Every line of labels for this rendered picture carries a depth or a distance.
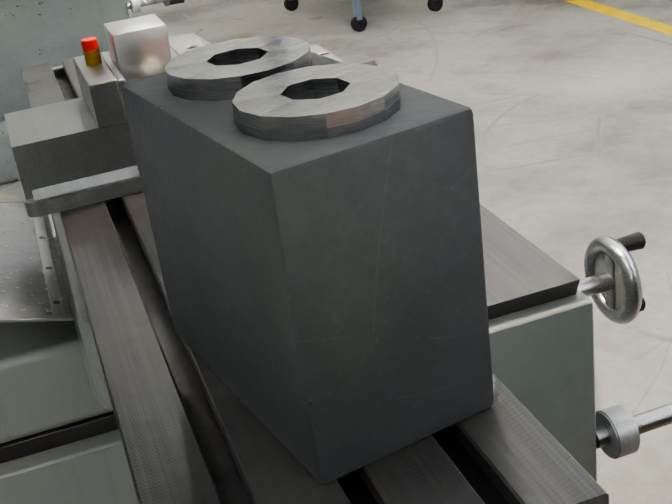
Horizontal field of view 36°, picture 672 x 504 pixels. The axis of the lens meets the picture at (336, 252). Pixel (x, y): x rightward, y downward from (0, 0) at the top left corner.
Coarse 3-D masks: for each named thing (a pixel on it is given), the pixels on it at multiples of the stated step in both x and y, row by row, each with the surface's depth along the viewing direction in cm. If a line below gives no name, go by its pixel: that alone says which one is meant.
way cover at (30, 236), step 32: (0, 224) 115; (32, 224) 116; (0, 256) 106; (32, 256) 108; (0, 288) 99; (32, 288) 100; (64, 288) 101; (0, 320) 93; (32, 320) 94; (64, 320) 95
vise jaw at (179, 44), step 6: (180, 36) 109; (186, 36) 109; (192, 36) 109; (198, 36) 110; (174, 42) 107; (180, 42) 107; (186, 42) 107; (192, 42) 106; (198, 42) 106; (204, 42) 107; (174, 48) 105; (180, 48) 105; (186, 48) 105; (192, 48) 105; (174, 54) 103; (180, 54) 103
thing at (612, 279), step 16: (592, 240) 136; (608, 240) 132; (624, 240) 132; (640, 240) 133; (592, 256) 137; (608, 256) 133; (624, 256) 130; (592, 272) 138; (608, 272) 134; (624, 272) 129; (592, 288) 133; (608, 288) 134; (624, 288) 130; (640, 288) 129; (608, 304) 136; (624, 304) 131; (640, 304) 130; (624, 320) 133
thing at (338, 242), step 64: (192, 64) 63; (256, 64) 61; (320, 64) 64; (192, 128) 57; (256, 128) 53; (320, 128) 52; (384, 128) 52; (448, 128) 53; (192, 192) 60; (256, 192) 51; (320, 192) 51; (384, 192) 52; (448, 192) 55; (192, 256) 64; (256, 256) 54; (320, 256) 52; (384, 256) 54; (448, 256) 56; (192, 320) 69; (256, 320) 57; (320, 320) 53; (384, 320) 55; (448, 320) 58; (256, 384) 61; (320, 384) 54; (384, 384) 57; (448, 384) 59; (320, 448) 56; (384, 448) 58
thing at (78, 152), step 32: (96, 96) 97; (32, 128) 101; (64, 128) 100; (96, 128) 99; (128, 128) 100; (32, 160) 98; (64, 160) 99; (96, 160) 100; (128, 160) 101; (32, 192) 99; (64, 192) 99; (96, 192) 99; (128, 192) 100
